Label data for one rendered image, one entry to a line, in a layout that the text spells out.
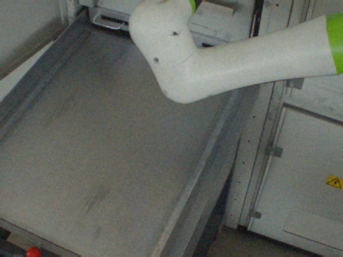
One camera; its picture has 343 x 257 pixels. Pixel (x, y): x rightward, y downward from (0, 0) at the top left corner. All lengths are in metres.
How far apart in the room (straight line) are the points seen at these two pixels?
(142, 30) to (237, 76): 0.20
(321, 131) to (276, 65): 0.58
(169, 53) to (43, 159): 0.48
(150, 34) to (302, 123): 0.69
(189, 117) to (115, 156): 0.23
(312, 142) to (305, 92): 0.20
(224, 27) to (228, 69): 0.47
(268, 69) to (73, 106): 0.61
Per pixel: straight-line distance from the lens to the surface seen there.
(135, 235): 1.07
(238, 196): 1.85
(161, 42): 0.89
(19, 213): 1.14
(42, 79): 1.41
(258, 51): 0.90
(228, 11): 1.28
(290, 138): 1.49
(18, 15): 1.45
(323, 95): 1.34
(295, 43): 0.88
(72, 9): 1.54
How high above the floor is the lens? 1.79
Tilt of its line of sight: 50 degrees down
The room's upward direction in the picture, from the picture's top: 2 degrees clockwise
